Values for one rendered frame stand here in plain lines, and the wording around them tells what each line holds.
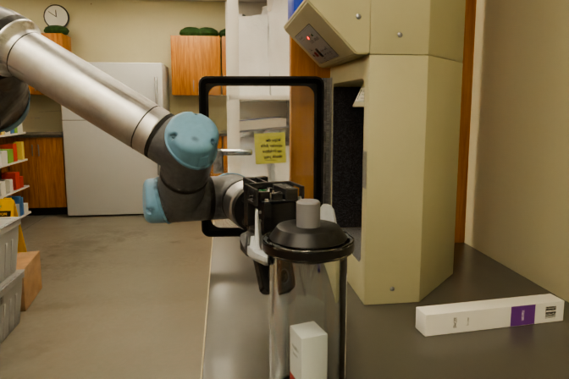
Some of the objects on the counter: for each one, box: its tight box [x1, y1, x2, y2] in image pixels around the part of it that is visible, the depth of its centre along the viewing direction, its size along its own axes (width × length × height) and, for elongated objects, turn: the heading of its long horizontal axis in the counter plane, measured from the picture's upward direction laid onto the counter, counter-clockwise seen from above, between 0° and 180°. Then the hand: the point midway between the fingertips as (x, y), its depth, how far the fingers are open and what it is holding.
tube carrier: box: [262, 230, 355, 379], centre depth 57 cm, size 11×11×21 cm
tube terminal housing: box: [330, 0, 468, 305], centre depth 103 cm, size 25×32×77 cm
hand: (307, 259), depth 56 cm, fingers open, 10 cm apart
